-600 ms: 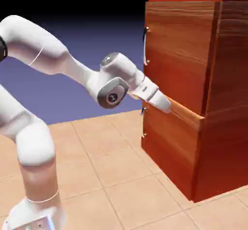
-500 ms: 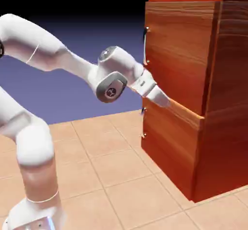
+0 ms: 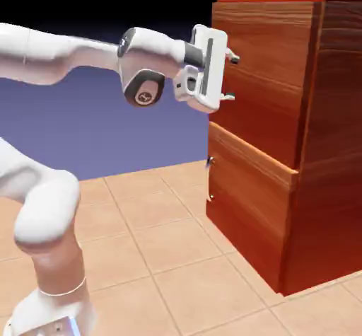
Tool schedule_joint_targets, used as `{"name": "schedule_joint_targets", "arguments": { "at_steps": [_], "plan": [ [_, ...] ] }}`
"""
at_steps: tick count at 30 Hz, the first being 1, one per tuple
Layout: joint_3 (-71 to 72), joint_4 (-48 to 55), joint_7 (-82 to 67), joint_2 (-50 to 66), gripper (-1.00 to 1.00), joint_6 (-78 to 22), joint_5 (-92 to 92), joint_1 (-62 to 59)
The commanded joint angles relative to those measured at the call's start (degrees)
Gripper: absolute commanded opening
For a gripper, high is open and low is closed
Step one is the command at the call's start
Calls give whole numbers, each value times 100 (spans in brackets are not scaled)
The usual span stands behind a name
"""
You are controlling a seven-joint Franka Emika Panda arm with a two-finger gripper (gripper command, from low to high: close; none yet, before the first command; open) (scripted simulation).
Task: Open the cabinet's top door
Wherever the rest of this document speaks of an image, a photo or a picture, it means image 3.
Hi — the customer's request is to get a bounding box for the tall wooden cabinet door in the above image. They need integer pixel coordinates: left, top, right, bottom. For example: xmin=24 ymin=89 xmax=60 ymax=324
xmin=209 ymin=0 xmax=326 ymax=170

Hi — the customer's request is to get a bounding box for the reddish wooden cabinet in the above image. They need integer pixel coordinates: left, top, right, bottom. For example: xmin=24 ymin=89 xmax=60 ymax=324
xmin=205 ymin=0 xmax=362 ymax=297

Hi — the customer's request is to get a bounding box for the short wooden cabinet door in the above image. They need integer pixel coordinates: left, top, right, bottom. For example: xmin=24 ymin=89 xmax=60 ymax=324
xmin=205 ymin=122 xmax=300 ymax=294

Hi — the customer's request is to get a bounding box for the silver curved door handle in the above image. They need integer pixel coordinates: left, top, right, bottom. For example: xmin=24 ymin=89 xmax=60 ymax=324
xmin=205 ymin=156 xmax=216 ymax=203

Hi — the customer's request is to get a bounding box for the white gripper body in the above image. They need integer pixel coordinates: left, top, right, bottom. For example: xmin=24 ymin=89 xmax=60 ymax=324
xmin=189 ymin=23 xmax=229 ymax=115

